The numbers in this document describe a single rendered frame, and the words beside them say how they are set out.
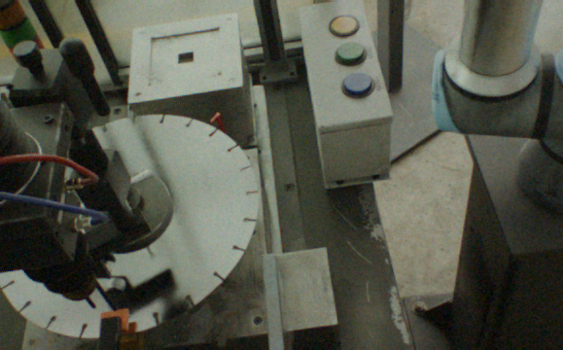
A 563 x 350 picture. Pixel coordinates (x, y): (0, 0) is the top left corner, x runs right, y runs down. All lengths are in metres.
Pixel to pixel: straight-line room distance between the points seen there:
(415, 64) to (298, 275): 1.51
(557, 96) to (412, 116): 1.25
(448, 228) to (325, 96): 1.00
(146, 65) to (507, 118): 0.56
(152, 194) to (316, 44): 0.39
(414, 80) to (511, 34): 1.46
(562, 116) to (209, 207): 0.46
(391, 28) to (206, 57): 1.03
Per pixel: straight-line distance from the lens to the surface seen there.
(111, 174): 0.65
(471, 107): 0.90
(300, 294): 0.88
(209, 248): 0.78
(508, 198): 1.06
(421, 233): 1.90
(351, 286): 0.96
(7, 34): 0.99
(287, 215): 1.03
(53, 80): 0.56
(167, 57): 1.11
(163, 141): 0.90
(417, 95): 2.21
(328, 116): 0.95
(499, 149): 1.12
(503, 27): 0.80
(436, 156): 2.06
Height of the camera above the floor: 1.59
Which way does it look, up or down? 51 degrees down
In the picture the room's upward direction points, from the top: 12 degrees counter-clockwise
